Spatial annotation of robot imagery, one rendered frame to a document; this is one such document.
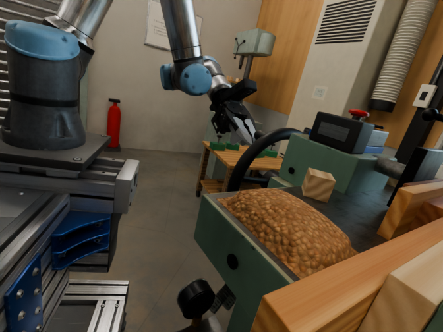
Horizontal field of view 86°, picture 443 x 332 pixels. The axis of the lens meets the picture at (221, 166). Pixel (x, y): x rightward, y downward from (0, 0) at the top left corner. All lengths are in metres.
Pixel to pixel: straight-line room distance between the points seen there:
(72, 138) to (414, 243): 0.58
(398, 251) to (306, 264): 0.06
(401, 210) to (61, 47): 0.59
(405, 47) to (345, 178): 1.62
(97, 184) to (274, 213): 0.45
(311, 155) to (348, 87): 1.51
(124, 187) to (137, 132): 2.68
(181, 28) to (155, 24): 2.56
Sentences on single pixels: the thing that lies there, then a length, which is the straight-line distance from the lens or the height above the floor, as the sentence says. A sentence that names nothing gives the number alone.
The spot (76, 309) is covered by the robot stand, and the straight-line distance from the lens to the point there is 1.06.
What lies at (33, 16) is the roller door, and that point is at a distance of 3.13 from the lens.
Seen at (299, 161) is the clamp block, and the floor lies 0.92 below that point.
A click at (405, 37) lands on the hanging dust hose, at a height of 1.52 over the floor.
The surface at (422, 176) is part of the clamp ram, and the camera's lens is 0.43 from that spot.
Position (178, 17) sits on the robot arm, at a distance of 0.62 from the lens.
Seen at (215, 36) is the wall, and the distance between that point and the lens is 3.40.
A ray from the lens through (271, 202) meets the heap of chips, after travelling 0.23.
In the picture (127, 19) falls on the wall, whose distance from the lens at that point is 3.15.
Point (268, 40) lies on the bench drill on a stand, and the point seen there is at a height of 1.48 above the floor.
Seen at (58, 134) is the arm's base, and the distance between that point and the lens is 0.61.
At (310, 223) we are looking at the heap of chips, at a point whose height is 0.92.
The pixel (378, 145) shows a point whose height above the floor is 0.98.
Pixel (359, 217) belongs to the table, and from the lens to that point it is 0.35.
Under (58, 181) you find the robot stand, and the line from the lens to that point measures 0.62.
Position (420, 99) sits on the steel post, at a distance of 1.90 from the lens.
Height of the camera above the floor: 1.02
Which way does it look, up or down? 19 degrees down
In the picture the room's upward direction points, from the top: 13 degrees clockwise
